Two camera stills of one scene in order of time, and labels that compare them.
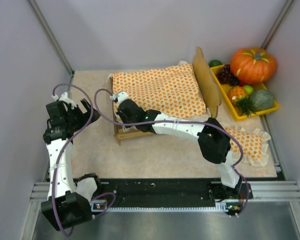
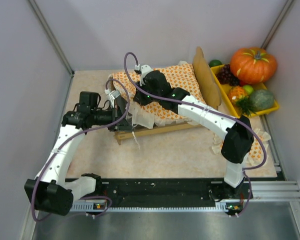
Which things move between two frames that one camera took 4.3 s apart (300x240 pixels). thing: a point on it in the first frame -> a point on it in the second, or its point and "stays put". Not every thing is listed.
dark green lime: [214, 62] stays put
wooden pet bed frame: [209, 82] stays put
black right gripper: [125, 110] -> [142, 97]
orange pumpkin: [253, 65] stays put
